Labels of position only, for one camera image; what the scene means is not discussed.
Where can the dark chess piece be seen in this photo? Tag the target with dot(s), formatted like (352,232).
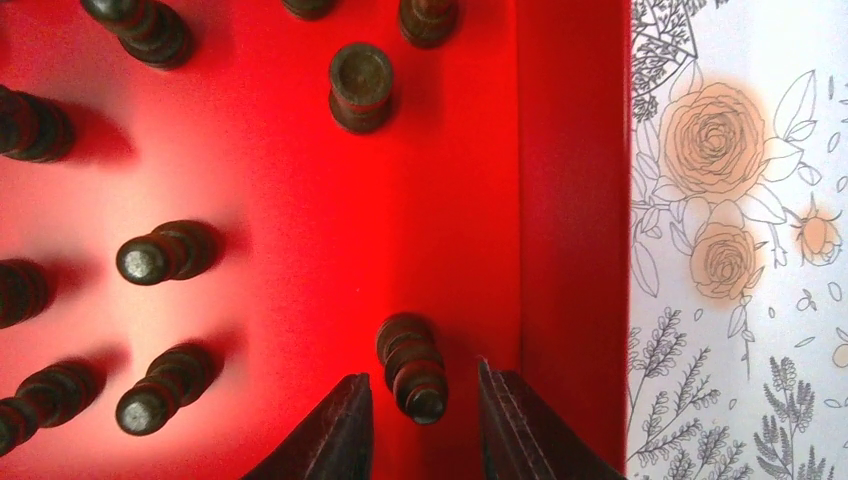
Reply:
(149,31)
(24,291)
(33,129)
(414,369)
(309,9)
(427,23)
(48,398)

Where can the dark chess rook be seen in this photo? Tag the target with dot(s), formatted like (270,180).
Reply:
(361,80)

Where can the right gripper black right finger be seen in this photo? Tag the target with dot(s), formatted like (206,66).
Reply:
(524,438)

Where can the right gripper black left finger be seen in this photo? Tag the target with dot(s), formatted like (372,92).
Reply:
(334,441)

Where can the dark chess pawn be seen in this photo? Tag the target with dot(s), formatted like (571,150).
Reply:
(173,251)
(174,379)

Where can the floral patterned table mat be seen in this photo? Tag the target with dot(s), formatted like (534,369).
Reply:
(737,344)

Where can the red plastic tray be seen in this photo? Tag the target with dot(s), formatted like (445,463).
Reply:
(492,202)

